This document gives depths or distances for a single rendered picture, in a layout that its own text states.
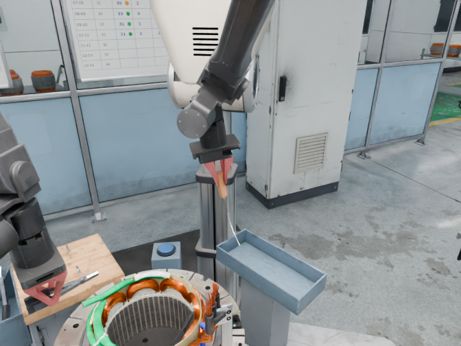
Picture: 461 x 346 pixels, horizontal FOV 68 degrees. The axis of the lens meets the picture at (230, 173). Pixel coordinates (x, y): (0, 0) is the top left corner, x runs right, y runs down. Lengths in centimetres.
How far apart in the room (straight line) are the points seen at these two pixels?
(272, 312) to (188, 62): 61
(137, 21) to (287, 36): 105
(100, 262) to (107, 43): 199
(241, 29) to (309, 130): 247
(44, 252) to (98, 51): 214
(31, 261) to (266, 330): 55
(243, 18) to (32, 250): 46
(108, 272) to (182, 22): 58
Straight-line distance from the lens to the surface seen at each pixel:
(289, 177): 299
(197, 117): 61
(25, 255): 63
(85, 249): 93
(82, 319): 72
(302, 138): 289
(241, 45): 53
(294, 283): 84
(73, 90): 271
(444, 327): 240
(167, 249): 90
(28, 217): 60
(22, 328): 85
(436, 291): 261
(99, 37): 266
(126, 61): 269
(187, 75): 84
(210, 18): 81
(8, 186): 56
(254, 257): 90
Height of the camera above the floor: 160
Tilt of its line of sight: 26 degrees down
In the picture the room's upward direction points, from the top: straight up
